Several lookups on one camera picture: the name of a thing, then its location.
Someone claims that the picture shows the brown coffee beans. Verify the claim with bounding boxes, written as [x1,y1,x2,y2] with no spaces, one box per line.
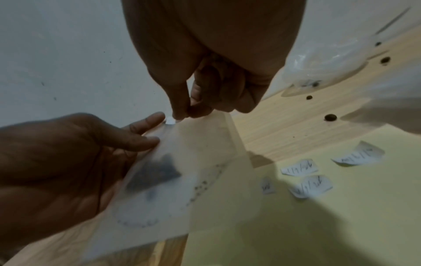
[116,153,228,228]

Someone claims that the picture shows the yellow-green backing sheet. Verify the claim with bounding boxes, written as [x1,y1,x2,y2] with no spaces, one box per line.
[184,124,421,266]

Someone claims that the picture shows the group of white sticker labels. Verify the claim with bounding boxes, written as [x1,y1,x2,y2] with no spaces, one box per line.
[259,140,385,199]

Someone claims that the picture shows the person's right hand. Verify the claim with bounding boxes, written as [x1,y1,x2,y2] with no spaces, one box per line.
[121,0,307,121]

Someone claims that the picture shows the person's left hand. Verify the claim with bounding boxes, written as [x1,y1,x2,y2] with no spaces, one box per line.
[0,111,166,260]

